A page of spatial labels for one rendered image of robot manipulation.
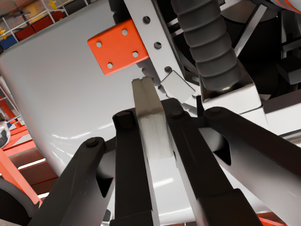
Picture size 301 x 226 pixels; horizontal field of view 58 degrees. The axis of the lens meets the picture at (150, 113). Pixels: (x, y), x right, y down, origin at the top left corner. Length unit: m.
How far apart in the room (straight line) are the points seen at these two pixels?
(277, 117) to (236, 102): 0.06
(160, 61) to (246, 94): 0.24
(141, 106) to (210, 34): 0.11
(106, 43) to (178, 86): 0.14
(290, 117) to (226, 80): 0.09
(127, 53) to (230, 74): 0.26
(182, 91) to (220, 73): 0.24
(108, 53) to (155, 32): 0.09
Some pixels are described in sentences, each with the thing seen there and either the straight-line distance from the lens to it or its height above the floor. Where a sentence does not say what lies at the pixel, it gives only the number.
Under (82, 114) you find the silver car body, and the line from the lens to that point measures 0.98.
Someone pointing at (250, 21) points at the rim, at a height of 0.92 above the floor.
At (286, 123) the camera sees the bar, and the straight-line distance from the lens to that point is 0.31.
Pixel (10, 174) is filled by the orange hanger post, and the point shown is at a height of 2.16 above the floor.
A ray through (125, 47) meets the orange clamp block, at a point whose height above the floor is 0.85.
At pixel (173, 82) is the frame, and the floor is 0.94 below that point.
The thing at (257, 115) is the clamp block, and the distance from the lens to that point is 0.27.
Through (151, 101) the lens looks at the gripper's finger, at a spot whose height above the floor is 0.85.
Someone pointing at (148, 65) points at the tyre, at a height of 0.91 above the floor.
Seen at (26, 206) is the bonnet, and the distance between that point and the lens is 3.85.
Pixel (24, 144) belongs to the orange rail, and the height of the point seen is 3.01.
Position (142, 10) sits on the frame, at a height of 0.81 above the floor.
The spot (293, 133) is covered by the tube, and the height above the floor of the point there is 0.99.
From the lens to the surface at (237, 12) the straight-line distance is 0.94.
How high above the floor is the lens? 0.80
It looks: 21 degrees up
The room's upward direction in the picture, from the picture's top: 153 degrees clockwise
